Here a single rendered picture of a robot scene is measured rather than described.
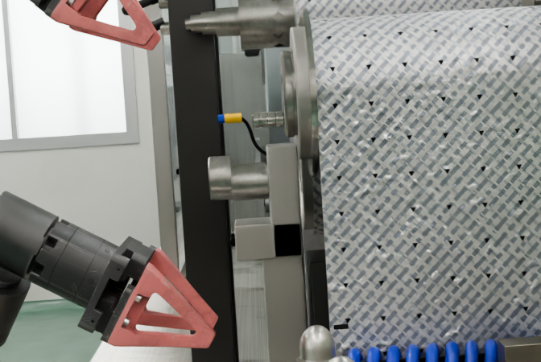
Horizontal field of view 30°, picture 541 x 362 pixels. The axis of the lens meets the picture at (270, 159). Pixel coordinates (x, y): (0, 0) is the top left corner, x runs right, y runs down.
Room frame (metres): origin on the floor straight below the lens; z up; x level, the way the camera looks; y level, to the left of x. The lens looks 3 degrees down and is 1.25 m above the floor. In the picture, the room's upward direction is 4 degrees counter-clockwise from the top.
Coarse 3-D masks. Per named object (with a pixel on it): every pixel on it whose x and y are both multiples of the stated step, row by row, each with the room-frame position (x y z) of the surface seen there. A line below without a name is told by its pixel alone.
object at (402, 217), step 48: (336, 144) 0.82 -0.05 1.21; (384, 144) 0.82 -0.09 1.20; (432, 144) 0.82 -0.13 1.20; (480, 144) 0.82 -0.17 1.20; (528, 144) 0.82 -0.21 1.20; (336, 192) 0.82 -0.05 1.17; (384, 192) 0.82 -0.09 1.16; (432, 192) 0.82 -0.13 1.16; (480, 192) 0.82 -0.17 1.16; (528, 192) 0.82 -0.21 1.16; (336, 240) 0.82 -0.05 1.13; (384, 240) 0.82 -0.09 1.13; (432, 240) 0.82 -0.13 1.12; (480, 240) 0.82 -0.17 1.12; (528, 240) 0.82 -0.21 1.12; (336, 288) 0.82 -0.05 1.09; (384, 288) 0.82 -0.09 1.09; (432, 288) 0.82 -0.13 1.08; (480, 288) 0.82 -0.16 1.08; (528, 288) 0.82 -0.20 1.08; (336, 336) 0.82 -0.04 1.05; (384, 336) 0.82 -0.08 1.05; (432, 336) 0.82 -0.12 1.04; (480, 336) 0.82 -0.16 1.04
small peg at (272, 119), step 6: (252, 114) 0.88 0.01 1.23; (258, 114) 0.87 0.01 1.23; (264, 114) 0.87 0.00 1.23; (270, 114) 0.87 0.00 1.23; (276, 114) 0.87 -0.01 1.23; (282, 114) 0.87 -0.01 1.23; (252, 120) 0.87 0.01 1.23; (258, 120) 0.87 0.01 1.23; (264, 120) 0.87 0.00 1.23; (270, 120) 0.87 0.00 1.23; (276, 120) 0.87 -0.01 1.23; (282, 120) 0.87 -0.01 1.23; (258, 126) 0.87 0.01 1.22; (264, 126) 0.87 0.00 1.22; (270, 126) 0.88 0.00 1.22; (282, 126) 0.88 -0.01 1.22
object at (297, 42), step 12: (300, 36) 0.85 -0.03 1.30; (300, 48) 0.84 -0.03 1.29; (300, 60) 0.83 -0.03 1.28; (300, 72) 0.83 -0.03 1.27; (300, 84) 0.82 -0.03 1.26; (300, 96) 0.82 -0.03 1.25; (300, 108) 0.82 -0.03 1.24; (300, 120) 0.83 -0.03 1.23; (300, 132) 0.83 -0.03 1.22; (300, 144) 0.84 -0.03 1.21; (300, 156) 0.86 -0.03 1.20
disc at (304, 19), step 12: (300, 12) 0.88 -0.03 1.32; (300, 24) 0.89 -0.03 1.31; (312, 48) 0.82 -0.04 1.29; (312, 60) 0.81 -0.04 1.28; (312, 72) 0.81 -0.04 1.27; (312, 84) 0.81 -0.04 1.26; (312, 96) 0.81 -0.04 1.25; (312, 108) 0.81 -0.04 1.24; (312, 120) 0.81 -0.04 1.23; (312, 132) 0.81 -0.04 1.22; (312, 144) 0.82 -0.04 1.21; (312, 156) 0.83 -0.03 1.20; (312, 168) 0.84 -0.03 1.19
